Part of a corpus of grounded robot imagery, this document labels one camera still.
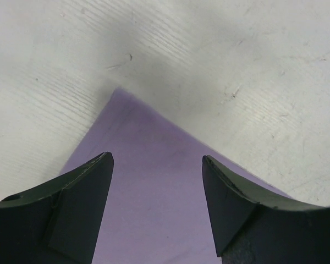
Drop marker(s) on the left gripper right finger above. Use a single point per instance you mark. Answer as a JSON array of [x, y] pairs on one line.
[[251, 224]]

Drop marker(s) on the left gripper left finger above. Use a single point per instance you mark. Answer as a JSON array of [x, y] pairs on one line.
[[57, 221]]

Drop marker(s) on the purple t shirt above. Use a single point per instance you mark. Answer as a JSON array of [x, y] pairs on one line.
[[156, 210]]

